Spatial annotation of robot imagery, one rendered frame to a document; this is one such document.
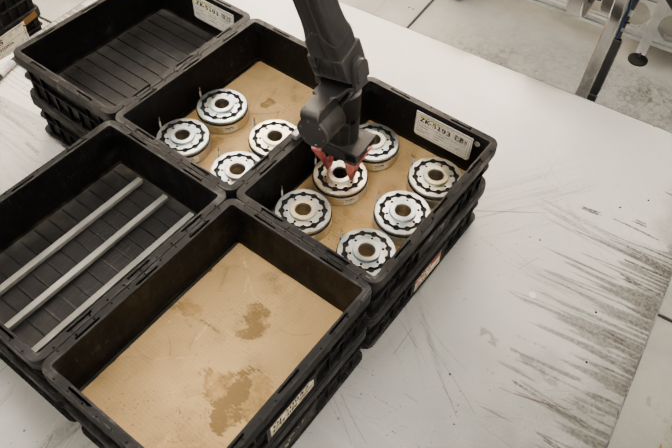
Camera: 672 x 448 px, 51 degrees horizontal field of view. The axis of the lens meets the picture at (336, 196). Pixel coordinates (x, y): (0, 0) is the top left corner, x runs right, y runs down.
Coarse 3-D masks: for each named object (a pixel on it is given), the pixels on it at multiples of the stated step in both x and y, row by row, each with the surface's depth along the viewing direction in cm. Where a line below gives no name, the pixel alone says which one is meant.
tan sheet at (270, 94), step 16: (256, 64) 156; (240, 80) 152; (256, 80) 152; (272, 80) 152; (288, 80) 152; (256, 96) 149; (272, 96) 149; (288, 96) 149; (304, 96) 149; (192, 112) 145; (256, 112) 146; (272, 112) 146; (288, 112) 146; (224, 144) 140; (240, 144) 140; (208, 160) 137
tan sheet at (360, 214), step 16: (400, 144) 141; (400, 160) 138; (416, 160) 138; (368, 176) 135; (384, 176) 135; (400, 176) 136; (368, 192) 133; (384, 192) 133; (336, 208) 130; (352, 208) 130; (368, 208) 130; (432, 208) 131; (336, 224) 128; (352, 224) 128; (368, 224) 128; (320, 240) 125; (336, 240) 125; (368, 256) 123
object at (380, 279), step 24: (408, 96) 135; (456, 120) 132; (288, 144) 126; (264, 168) 122; (480, 168) 125; (240, 192) 119; (456, 192) 120; (432, 216) 117; (312, 240) 113; (408, 240) 113
